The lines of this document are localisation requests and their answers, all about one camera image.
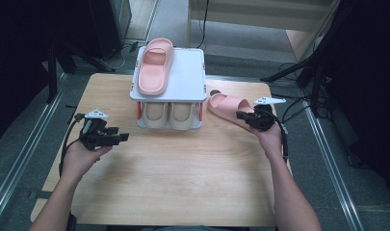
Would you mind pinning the black metal stand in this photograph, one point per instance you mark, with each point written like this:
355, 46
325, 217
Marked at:
314, 70

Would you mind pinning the cream clog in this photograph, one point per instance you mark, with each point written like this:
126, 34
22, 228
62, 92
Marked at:
154, 114
181, 114

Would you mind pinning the light wooden shelf unit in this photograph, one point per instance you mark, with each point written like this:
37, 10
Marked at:
263, 16

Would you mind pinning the white shoe rack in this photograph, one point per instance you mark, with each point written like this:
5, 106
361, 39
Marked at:
186, 80

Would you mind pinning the pink slipper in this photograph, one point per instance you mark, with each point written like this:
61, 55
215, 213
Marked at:
154, 70
228, 104

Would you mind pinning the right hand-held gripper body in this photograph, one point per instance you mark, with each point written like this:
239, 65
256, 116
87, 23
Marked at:
265, 120

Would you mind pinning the metal floor rail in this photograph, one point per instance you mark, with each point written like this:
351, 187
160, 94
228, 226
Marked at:
333, 173
22, 160

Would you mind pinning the person's right hand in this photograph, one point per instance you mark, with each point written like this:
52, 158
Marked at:
272, 141

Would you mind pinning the black tripod stand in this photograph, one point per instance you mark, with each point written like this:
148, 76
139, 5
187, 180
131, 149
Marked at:
53, 70

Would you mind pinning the grey tape strip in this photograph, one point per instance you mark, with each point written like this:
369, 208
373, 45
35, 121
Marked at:
38, 194

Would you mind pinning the person's left hand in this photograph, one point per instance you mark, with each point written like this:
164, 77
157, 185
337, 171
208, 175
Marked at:
78, 162

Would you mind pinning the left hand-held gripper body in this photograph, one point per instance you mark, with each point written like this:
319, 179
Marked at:
94, 136

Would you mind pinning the black cabinet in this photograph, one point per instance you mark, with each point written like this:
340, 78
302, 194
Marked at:
109, 25

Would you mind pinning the black curtain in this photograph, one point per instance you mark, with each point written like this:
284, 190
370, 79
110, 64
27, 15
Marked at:
16, 64
369, 96

